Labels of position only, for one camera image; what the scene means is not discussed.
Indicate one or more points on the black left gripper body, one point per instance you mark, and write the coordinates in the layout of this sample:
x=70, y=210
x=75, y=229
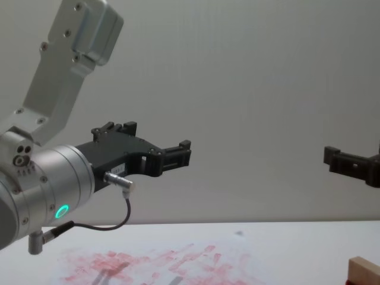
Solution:
x=118, y=154

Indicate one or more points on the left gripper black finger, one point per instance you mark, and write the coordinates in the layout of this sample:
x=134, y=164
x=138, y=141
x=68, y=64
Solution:
x=112, y=130
x=175, y=155

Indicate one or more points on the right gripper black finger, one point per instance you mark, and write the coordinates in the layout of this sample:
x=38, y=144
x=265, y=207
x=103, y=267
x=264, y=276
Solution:
x=347, y=163

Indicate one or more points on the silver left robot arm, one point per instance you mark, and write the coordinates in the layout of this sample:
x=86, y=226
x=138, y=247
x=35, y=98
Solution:
x=59, y=169

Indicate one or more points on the pale wooden block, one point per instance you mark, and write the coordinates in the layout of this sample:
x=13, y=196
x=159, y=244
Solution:
x=365, y=271

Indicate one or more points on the white cloth with red stains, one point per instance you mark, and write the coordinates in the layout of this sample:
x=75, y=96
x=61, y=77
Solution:
x=237, y=255

